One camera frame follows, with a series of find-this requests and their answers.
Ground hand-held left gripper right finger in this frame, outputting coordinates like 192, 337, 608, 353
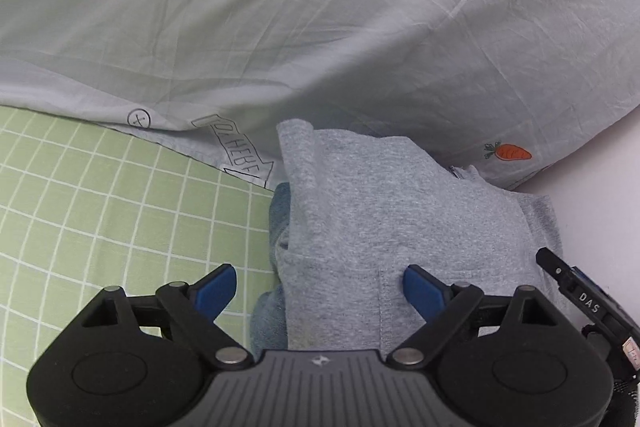
387, 263, 558, 370

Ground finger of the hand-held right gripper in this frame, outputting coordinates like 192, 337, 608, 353
536, 248, 576, 303

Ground grey carrot printed sheet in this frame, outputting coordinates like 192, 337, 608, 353
0, 0, 640, 192

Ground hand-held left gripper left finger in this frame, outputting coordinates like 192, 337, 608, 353
80, 263, 253, 370

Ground folded blue jeans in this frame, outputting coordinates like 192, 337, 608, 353
250, 182, 296, 360

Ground grey zip hoodie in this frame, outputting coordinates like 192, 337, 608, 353
275, 119, 581, 353

